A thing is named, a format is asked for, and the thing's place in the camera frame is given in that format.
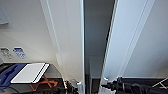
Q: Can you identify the grey wall plate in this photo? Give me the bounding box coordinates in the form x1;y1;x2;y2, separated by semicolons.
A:
0;47;13;60

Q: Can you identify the wall plate with blue print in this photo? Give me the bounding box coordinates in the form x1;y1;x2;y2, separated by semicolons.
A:
12;46;27;60

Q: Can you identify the white wire frame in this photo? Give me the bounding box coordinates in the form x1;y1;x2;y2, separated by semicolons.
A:
151;77;168;90

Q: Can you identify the blue bag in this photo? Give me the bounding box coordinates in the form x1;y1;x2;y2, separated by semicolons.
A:
0;63;28;92

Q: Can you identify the orange folding stand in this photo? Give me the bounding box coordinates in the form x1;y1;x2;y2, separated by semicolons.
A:
29;77;60;93

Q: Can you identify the white wardrobe body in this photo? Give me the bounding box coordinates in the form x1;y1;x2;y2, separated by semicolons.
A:
39;0;157;94

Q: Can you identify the flat white board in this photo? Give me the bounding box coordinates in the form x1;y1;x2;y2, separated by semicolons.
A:
10;62;51;85

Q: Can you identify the white door handle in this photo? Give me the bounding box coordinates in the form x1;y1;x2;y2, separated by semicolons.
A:
101;77;110;86
77;80;84;94

